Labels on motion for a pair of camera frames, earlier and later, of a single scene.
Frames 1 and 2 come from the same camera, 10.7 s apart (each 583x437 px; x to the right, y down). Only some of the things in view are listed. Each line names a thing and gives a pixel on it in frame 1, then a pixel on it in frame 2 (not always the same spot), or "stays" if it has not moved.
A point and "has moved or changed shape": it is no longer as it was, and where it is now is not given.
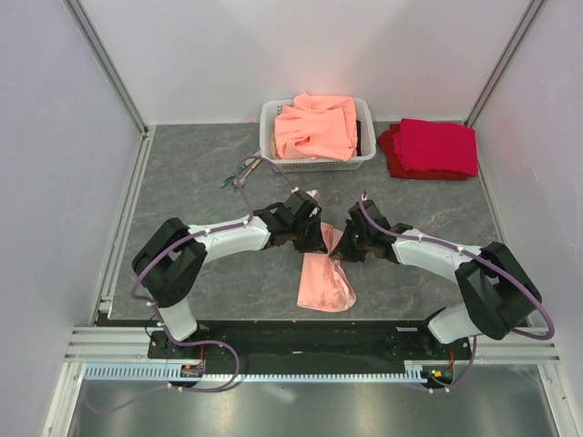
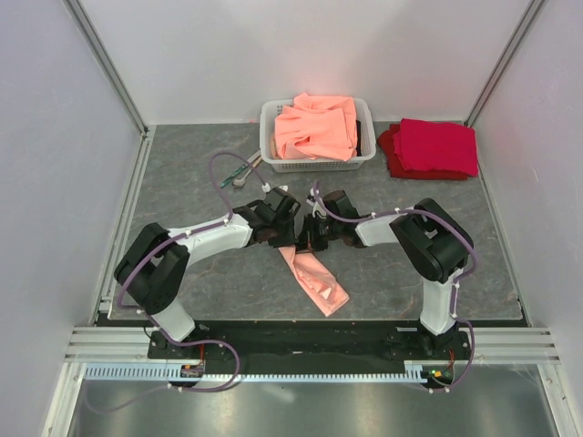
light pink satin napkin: (323, 282) has moved or changed shape
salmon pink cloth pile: (317, 127) stays
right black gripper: (342, 250) to (307, 238)
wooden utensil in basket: (273, 153) stays
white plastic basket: (269, 112) stays
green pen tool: (249, 162) stays
